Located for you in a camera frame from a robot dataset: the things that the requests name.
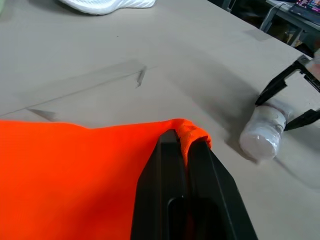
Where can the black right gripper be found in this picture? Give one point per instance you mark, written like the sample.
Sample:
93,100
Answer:
311,78

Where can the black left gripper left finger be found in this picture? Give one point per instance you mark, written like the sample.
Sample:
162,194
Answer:
155,190

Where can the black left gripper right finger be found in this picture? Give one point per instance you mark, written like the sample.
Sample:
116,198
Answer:
217,200

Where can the white tube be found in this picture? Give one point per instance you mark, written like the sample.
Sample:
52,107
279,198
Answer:
262,135

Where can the orange fabric pouch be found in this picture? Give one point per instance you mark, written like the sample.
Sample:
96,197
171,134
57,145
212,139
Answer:
65,175

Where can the grey metal desk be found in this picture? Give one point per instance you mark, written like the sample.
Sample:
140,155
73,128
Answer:
292,23

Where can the black laptop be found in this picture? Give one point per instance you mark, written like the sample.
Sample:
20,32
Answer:
306,8

